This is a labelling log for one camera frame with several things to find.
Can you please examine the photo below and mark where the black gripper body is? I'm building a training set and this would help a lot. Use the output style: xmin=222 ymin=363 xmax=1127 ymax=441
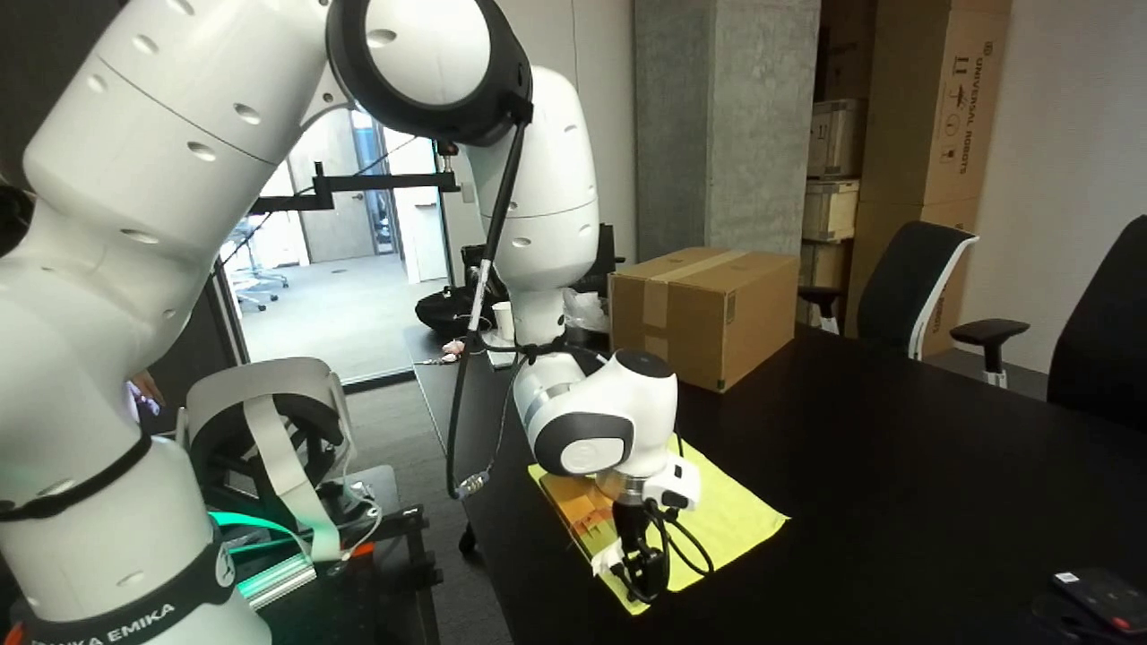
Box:
xmin=609 ymin=496 xmax=675 ymax=564

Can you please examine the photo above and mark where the yellow cloth towel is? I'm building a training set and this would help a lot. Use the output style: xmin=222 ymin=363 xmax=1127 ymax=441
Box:
xmin=523 ymin=434 xmax=795 ymax=621

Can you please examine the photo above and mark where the small stacked cardboard box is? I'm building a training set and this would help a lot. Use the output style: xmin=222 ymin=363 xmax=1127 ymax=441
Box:
xmin=806 ymin=97 xmax=863 ymax=182
xmin=800 ymin=176 xmax=863 ymax=247
xmin=795 ymin=239 xmax=855 ymax=298

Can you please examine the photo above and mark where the large black office chair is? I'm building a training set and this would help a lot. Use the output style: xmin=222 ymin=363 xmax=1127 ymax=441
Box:
xmin=795 ymin=220 xmax=1033 ymax=388

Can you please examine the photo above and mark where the teal green device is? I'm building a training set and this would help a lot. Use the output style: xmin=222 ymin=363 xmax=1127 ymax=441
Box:
xmin=205 ymin=510 xmax=321 ymax=606

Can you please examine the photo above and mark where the tall brown cardboard box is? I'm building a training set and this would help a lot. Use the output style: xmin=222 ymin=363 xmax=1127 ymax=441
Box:
xmin=913 ymin=0 xmax=1016 ymax=238

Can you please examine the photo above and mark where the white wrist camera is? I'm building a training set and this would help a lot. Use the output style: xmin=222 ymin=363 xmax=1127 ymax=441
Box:
xmin=649 ymin=460 xmax=706 ymax=516

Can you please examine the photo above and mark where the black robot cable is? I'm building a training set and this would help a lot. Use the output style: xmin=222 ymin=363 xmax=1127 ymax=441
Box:
xmin=444 ymin=112 xmax=719 ymax=591

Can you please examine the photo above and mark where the white strap headset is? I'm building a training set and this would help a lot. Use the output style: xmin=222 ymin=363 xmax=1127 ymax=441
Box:
xmin=176 ymin=354 xmax=360 ymax=568

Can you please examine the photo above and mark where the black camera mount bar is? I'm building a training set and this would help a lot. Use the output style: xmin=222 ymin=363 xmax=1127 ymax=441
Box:
xmin=247 ymin=161 xmax=462 ymax=220

